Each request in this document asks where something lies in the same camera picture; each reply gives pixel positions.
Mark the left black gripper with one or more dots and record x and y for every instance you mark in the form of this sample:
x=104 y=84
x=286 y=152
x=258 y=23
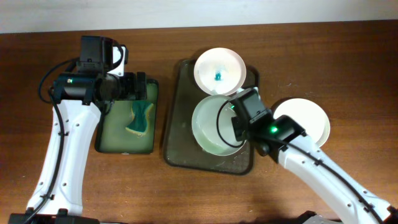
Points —
x=130 y=79

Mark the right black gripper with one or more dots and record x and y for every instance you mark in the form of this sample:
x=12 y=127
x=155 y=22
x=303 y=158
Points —
x=240 y=132

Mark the pale grey plate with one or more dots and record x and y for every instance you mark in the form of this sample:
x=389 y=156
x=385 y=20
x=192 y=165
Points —
x=221 y=141

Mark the cream white plate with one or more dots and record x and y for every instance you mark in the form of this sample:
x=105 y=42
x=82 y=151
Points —
x=309 y=115

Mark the green and yellow sponge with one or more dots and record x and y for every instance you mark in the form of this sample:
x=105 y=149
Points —
x=140 y=111

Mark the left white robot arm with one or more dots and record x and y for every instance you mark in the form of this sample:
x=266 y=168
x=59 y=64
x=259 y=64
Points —
x=81 y=97

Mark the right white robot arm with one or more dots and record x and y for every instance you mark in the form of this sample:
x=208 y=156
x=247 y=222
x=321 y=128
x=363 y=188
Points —
x=288 y=144

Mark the large dark serving tray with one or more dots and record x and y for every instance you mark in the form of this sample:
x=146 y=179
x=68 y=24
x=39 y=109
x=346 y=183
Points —
x=180 y=148

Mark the small black water tray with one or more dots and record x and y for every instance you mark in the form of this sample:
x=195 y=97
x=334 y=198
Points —
x=112 y=136

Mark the pinkish white plate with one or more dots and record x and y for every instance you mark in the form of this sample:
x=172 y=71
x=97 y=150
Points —
x=219 y=71

